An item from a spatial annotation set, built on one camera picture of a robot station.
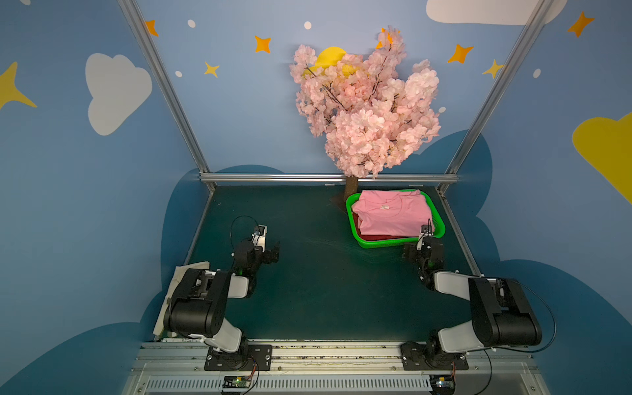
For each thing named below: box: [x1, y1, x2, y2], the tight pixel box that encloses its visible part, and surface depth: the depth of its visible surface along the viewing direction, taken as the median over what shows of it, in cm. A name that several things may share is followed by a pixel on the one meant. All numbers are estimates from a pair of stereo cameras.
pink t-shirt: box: [352, 189, 433, 237], surface depth 106 cm
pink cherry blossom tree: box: [289, 25, 442, 201], surface depth 76 cm
